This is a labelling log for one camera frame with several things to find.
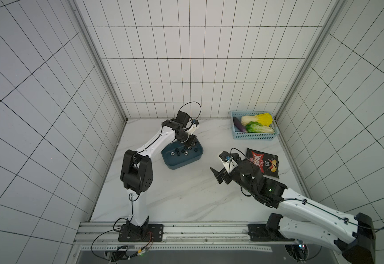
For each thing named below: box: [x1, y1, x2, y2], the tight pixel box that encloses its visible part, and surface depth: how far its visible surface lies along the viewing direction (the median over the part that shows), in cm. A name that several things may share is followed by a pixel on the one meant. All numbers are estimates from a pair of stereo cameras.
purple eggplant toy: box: [232, 116, 246, 133], surface depth 115 cm
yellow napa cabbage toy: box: [240, 112, 273, 127], surface depth 112 cm
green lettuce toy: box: [245, 121, 275, 134], surface depth 106 cm
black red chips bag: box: [245, 147, 280, 179], surface depth 97 cm
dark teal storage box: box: [161, 139, 204, 170], surface depth 102 cm
